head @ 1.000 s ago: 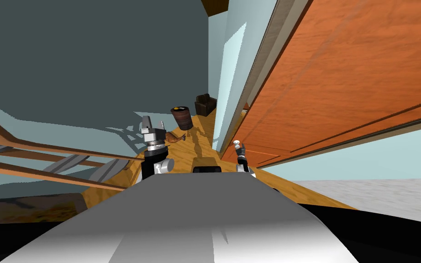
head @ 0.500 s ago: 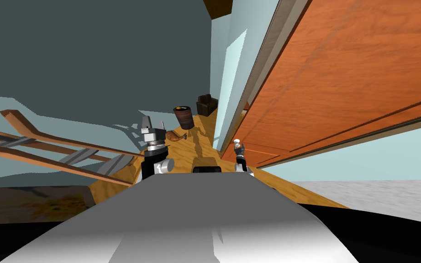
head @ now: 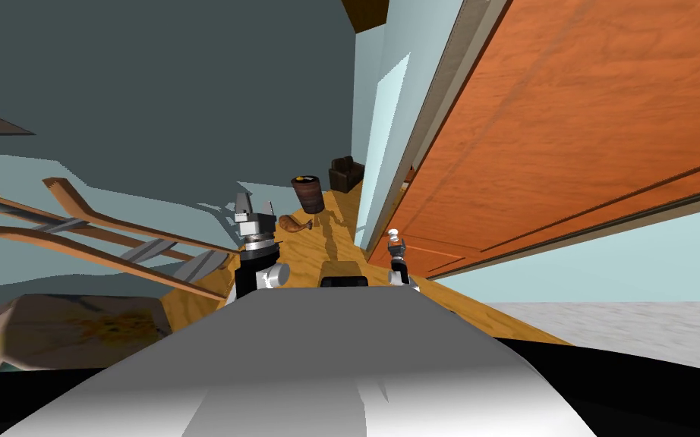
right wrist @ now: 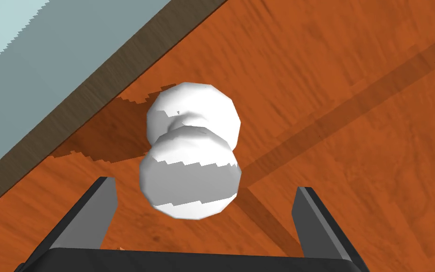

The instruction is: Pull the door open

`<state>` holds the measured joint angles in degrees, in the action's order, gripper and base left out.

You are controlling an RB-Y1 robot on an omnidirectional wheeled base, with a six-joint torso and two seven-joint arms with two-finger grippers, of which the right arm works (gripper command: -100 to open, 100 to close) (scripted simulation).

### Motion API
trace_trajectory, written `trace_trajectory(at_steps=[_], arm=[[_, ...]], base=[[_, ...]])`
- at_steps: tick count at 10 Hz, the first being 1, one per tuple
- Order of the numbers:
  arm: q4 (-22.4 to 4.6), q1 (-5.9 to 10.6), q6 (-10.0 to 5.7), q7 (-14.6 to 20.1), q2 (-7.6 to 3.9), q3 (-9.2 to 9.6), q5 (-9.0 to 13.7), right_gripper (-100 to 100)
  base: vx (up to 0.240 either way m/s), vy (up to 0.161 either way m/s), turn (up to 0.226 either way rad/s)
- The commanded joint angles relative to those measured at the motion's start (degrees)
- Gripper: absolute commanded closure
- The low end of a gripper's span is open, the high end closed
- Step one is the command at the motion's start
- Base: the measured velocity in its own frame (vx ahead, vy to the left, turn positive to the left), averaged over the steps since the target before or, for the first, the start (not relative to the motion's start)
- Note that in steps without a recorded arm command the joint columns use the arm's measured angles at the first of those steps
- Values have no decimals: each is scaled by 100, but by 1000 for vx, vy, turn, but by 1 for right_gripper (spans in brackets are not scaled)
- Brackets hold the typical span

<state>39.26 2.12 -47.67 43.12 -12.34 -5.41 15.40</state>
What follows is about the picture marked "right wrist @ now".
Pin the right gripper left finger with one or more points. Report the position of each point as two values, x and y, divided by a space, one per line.
85 219

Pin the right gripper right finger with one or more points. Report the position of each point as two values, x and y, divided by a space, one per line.
317 226

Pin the white door knob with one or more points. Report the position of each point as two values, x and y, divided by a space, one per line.
191 151

